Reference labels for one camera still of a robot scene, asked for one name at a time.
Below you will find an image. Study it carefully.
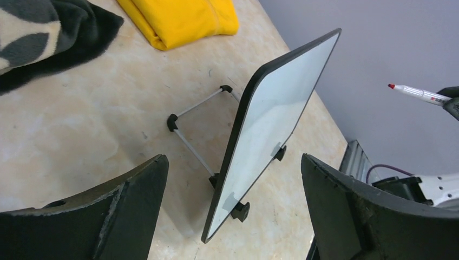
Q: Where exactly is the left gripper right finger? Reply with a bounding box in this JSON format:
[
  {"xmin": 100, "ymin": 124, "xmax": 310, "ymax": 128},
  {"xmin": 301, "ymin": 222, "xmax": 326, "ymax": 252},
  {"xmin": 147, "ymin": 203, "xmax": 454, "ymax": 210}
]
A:
[{"xmin": 301, "ymin": 154, "xmax": 458, "ymax": 259}]

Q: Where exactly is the folded yellow shirt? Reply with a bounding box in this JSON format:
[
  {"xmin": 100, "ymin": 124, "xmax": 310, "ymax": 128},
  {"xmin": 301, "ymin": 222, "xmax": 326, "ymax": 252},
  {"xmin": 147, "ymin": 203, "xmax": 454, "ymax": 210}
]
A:
[{"xmin": 118, "ymin": 0, "xmax": 239, "ymax": 51}]

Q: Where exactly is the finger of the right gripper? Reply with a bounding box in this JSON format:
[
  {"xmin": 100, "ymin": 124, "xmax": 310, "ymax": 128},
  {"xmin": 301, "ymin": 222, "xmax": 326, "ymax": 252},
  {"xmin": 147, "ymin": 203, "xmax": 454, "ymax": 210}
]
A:
[{"xmin": 437, "ymin": 86, "xmax": 459, "ymax": 121}]

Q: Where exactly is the black framed whiteboard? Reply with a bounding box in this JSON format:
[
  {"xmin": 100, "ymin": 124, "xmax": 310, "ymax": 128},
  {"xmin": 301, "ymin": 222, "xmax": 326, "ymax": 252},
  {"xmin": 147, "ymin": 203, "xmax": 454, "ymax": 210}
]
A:
[{"xmin": 201, "ymin": 28, "xmax": 342, "ymax": 243}]

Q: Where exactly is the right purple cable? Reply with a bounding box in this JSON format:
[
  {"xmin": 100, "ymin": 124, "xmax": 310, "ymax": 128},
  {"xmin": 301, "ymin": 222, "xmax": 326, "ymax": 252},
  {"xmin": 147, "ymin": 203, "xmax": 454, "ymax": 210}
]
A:
[{"xmin": 365, "ymin": 164, "xmax": 415, "ymax": 184}]

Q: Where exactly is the right aluminium frame rail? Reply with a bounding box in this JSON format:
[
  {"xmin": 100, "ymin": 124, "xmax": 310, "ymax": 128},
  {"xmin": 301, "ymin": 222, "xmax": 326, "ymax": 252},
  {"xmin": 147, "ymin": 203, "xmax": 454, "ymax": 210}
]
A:
[{"xmin": 339, "ymin": 140, "xmax": 381, "ymax": 184}]

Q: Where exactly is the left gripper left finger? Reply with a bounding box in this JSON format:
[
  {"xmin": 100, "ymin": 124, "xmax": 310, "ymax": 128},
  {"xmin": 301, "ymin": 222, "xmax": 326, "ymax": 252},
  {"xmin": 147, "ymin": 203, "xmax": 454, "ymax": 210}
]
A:
[{"xmin": 1, "ymin": 154, "xmax": 169, "ymax": 259}]

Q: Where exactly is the black floral fleece blanket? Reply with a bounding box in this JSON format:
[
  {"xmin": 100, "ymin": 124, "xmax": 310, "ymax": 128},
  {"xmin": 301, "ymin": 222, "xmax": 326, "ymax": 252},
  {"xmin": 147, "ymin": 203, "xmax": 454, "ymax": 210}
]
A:
[{"xmin": 1, "ymin": 1, "xmax": 124, "ymax": 95}]

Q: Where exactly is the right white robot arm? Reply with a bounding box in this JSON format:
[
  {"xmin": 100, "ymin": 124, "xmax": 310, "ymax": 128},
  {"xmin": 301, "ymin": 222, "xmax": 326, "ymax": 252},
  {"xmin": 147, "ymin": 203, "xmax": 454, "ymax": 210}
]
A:
[{"xmin": 365, "ymin": 83, "xmax": 458, "ymax": 211}]

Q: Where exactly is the red capped white marker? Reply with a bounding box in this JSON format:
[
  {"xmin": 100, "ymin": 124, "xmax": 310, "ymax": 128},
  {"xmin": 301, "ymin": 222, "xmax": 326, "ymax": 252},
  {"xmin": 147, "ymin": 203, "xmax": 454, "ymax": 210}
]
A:
[{"xmin": 388, "ymin": 84, "xmax": 451, "ymax": 107}]

